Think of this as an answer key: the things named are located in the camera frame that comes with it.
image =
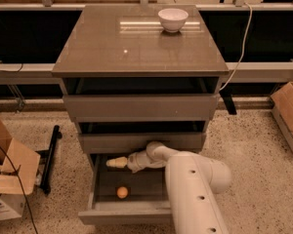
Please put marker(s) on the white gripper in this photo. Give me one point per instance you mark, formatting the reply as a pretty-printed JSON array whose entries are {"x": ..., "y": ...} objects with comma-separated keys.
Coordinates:
[{"x": 135, "y": 162}]

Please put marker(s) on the orange fruit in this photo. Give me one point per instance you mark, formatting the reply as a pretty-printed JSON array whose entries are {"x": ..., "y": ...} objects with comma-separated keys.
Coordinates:
[{"x": 122, "y": 192}]

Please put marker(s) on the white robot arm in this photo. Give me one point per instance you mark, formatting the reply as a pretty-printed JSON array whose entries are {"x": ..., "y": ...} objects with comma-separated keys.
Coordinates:
[{"x": 192, "y": 182}]

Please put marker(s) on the bottom grey drawer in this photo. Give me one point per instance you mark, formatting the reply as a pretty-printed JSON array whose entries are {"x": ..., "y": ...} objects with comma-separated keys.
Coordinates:
[{"x": 147, "y": 201}]

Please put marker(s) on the grey drawer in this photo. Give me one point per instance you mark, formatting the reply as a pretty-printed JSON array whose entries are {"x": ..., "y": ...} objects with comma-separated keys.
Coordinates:
[
  {"x": 127, "y": 137},
  {"x": 147, "y": 201},
  {"x": 142, "y": 99}
]

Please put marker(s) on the middle grey drawer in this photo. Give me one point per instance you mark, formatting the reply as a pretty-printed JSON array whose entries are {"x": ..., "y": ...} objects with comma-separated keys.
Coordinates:
[{"x": 127, "y": 137}]

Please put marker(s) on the top grey drawer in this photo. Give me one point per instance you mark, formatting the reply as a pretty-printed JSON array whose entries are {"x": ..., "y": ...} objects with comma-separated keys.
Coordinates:
[{"x": 142, "y": 99}]

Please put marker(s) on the grey drawer cabinet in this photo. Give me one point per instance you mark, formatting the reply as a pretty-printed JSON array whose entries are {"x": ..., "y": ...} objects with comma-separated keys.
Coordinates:
[{"x": 128, "y": 41}]

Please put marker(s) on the black metal stand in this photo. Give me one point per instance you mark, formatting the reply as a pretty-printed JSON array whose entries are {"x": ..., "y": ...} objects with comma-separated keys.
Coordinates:
[{"x": 47, "y": 157}]

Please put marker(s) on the open cardboard box left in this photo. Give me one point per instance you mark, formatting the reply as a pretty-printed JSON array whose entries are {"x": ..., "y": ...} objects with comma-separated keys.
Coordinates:
[{"x": 18, "y": 168}]

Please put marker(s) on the white ceramic bowl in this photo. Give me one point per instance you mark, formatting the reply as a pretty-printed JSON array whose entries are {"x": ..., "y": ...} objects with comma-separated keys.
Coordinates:
[{"x": 172, "y": 19}]

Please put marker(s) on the cardboard box right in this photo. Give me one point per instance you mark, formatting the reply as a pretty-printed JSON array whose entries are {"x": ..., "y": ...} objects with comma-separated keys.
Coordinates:
[{"x": 283, "y": 111}]

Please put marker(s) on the black bracket behind cabinet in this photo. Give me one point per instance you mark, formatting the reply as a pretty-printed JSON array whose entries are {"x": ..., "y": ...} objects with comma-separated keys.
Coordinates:
[{"x": 227, "y": 98}]

